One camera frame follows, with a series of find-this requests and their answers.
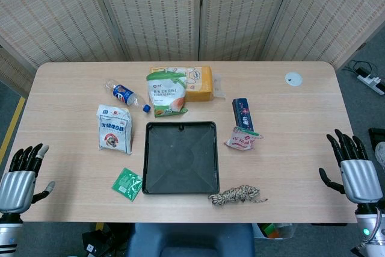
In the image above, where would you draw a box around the white round table grommet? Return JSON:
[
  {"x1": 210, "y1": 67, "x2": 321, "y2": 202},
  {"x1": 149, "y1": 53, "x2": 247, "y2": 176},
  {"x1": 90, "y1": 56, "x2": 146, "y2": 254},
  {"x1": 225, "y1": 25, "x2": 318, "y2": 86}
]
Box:
[{"x1": 284, "y1": 71, "x2": 304, "y2": 87}]

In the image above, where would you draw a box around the black square plastic tray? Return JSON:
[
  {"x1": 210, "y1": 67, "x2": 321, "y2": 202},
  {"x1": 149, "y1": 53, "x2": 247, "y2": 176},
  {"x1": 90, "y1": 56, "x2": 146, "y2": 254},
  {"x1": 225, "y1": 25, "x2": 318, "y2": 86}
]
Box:
[{"x1": 141, "y1": 120, "x2": 220, "y2": 195}]

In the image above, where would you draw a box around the green white corn starch bag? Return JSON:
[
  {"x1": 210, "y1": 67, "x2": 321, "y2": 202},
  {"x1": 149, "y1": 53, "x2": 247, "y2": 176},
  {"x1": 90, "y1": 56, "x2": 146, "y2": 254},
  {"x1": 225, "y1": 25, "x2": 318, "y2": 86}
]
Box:
[{"x1": 146, "y1": 69, "x2": 189, "y2": 119}]

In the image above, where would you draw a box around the yellow tissue pack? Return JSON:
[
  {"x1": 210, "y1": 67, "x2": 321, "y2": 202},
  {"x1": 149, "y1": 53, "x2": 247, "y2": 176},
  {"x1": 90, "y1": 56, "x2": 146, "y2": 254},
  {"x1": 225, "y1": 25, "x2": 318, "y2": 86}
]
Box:
[{"x1": 150, "y1": 64, "x2": 226, "y2": 103}]

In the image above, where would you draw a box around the black device on floor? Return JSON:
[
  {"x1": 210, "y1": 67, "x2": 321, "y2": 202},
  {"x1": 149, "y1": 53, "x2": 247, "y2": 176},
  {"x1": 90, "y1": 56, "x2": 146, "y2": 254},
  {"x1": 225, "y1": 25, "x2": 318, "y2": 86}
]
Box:
[{"x1": 81, "y1": 229, "x2": 106, "y2": 255}]

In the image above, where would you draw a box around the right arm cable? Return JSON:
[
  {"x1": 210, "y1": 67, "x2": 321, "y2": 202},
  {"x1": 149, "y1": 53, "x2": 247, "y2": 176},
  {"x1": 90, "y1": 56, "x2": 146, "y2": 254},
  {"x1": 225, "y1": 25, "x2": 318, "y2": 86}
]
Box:
[{"x1": 359, "y1": 208, "x2": 384, "y2": 250}]

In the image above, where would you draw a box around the white sugar bag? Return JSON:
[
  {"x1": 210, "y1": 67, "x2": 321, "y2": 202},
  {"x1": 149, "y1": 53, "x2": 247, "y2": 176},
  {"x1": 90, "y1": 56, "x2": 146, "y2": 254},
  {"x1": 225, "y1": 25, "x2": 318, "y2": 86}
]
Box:
[{"x1": 96, "y1": 104, "x2": 133, "y2": 155}]

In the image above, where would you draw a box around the blue chair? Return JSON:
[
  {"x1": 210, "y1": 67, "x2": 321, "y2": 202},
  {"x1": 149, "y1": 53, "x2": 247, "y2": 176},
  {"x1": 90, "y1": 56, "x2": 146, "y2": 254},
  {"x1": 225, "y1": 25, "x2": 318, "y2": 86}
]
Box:
[{"x1": 125, "y1": 223, "x2": 256, "y2": 257}]

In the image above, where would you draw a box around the woven folding screen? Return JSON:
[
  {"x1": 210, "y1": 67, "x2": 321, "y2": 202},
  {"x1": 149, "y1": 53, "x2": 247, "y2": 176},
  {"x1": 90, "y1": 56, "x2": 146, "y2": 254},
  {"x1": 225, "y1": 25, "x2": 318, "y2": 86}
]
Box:
[{"x1": 0, "y1": 0, "x2": 385, "y2": 89}]

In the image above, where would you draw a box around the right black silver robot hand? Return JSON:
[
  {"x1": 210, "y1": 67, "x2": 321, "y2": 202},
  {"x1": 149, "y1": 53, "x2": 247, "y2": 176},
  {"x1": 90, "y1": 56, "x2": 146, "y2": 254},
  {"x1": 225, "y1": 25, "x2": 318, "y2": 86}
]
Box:
[{"x1": 318, "y1": 129, "x2": 384, "y2": 206}]

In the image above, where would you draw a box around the pink white seasoning bag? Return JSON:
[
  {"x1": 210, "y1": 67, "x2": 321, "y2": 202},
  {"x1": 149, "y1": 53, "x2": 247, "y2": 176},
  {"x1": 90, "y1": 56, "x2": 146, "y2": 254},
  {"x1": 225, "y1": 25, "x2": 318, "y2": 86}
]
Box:
[{"x1": 223, "y1": 126, "x2": 265, "y2": 151}]

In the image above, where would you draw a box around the white power strip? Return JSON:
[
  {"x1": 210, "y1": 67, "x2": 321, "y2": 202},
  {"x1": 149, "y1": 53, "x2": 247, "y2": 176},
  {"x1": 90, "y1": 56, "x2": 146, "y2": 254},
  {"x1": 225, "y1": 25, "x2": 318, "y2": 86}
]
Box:
[{"x1": 357, "y1": 67, "x2": 385, "y2": 95}]

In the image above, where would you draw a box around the clear bin with coloured items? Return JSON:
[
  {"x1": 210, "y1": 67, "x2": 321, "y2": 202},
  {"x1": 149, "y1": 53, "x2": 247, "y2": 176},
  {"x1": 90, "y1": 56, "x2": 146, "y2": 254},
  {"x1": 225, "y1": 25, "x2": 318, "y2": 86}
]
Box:
[{"x1": 252, "y1": 223, "x2": 294, "y2": 240}]

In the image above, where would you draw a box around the green flat sachet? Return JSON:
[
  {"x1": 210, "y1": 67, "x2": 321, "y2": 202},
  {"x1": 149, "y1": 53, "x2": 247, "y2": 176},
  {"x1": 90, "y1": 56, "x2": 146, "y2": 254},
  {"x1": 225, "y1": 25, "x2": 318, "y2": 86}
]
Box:
[{"x1": 111, "y1": 167, "x2": 143, "y2": 203}]

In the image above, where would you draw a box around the clear bottle with blue cap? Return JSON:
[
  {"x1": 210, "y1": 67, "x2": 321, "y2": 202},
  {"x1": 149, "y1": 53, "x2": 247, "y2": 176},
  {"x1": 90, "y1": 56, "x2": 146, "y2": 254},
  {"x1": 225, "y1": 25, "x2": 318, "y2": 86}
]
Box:
[{"x1": 104, "y1": 78, "x2": 152, "y2": 113}]

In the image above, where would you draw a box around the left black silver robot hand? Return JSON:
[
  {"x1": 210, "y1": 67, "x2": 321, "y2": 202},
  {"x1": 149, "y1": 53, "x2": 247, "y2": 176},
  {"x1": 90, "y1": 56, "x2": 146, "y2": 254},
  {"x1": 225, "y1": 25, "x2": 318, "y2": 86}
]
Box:
[{"x1": 0, "y1": 143, "x2": 57, "y2": 214}]

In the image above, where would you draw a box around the beige black rope bundle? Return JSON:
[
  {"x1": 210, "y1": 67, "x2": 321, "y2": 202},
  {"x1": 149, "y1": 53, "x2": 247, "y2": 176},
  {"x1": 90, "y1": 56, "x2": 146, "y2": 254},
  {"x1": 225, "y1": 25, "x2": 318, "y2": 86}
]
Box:
[{"x1": 207, "y1": 184, "x2": 268, "y2": 208}]

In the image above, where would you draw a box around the dark blue rectangular box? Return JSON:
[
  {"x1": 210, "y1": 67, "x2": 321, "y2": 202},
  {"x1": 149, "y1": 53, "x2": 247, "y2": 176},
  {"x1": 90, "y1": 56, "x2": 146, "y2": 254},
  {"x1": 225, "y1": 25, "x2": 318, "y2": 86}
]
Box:
[{"x1": 232, "y1": 98, "x2": 255, "y2": 133}]

